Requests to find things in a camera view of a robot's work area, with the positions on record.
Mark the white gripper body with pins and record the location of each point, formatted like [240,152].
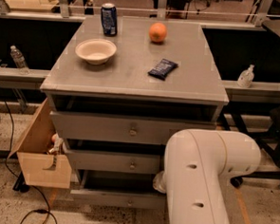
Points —
[159,183]

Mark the grey bottom drawer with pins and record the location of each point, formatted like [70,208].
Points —
[118,190]

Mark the grey drawer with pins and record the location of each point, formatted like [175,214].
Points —
[127,157]
[81,126]
[118,190]

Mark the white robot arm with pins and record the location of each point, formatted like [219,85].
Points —
[194,162]

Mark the grey middle drawer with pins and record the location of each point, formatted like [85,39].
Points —
[127,157]

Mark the grey drawer cabinet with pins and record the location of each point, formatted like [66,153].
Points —
[192,92]

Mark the grey top drawer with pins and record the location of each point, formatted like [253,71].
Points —
[81,126]

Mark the dark blue snack packet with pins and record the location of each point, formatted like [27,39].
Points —
[162,69]

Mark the items inside cardboard box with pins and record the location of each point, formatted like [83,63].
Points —
[56,145]

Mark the cardboard box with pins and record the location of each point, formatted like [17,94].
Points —
[40,165]

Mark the hand sanitizer pump bottle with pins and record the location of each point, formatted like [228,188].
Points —
[246,77]

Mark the white bowl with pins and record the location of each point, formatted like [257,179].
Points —
[95,51]

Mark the orange fruit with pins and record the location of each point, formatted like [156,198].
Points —
[157,32]

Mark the blue soda can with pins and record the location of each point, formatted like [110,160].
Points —
[109,19]

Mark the clear water bottle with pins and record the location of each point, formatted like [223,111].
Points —
[19,60]

